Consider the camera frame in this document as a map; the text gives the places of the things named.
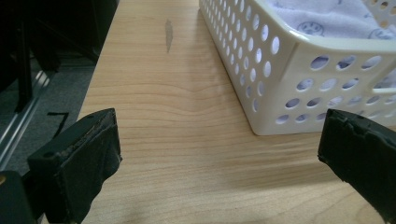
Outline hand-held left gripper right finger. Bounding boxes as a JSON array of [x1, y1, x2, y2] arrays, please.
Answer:
[[317, 108, 396, 224]]

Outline silver metal rail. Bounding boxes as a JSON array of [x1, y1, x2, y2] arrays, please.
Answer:
[[0, 70, 52, 172]]

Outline white perforated plastic basket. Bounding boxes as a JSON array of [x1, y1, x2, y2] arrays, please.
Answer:
[[198, 0, 396, 136]]

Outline black metal stand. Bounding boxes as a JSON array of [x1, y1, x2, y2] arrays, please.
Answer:
[[0, 0, 120, 114]]

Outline light blue printed cloth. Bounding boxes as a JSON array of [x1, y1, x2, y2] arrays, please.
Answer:
[[266, 0, 396, 41]]

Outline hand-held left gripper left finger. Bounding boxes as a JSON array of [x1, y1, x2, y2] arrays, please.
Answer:
[[26, 107, 123, 224]]

